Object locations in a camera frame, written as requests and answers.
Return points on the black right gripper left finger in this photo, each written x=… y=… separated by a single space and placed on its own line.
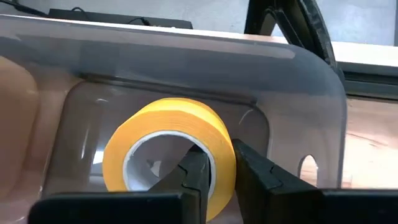
x=124 y=208

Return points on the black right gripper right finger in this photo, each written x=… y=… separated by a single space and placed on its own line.
x=280 y=202

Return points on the yellow tape roll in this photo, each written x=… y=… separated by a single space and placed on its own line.
x=186 y=118

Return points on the grey translucent plastic bin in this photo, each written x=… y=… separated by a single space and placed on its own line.
x=280 y=93

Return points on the black aluminium table frame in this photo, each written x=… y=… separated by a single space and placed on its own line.
x=311 y=25

